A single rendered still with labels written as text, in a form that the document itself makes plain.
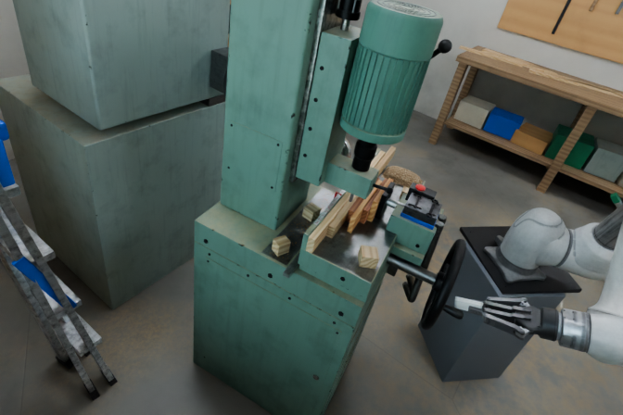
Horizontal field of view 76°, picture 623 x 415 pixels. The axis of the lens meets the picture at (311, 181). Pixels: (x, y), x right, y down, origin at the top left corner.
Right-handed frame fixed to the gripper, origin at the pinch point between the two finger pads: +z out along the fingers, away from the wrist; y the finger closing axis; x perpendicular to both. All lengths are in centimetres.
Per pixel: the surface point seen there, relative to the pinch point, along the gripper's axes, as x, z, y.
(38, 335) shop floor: 33, 162, 40
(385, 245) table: -12.2, 23.4, -3.2
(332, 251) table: -16.2, 34.2, 8.6
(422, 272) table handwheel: -0.8, 14.3, -8.4
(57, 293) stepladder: -13, 105, 46
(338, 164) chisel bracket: -35, 37, -7
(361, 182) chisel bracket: -30.7, 30.2, -5.9
